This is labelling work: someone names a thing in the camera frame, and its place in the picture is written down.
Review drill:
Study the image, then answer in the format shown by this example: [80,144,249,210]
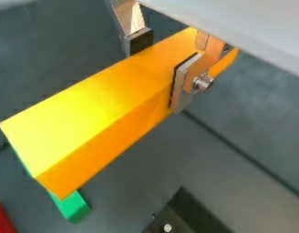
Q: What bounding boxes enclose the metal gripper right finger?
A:
[170,31,225,114]

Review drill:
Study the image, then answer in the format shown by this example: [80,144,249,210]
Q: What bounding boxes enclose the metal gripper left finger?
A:
[104,0,154,56]

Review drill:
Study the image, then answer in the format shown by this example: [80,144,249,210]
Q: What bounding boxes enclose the long yellow block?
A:
[0,26,239,201]

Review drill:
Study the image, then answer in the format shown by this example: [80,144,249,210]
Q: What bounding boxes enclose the red board with slots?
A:
[0,205,17,233]

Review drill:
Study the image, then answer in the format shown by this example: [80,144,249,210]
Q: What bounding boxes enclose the green arch block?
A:
[12,149,92,225]

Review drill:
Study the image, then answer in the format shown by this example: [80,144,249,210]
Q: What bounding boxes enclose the black angled bracket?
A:
[143,187,234,233]

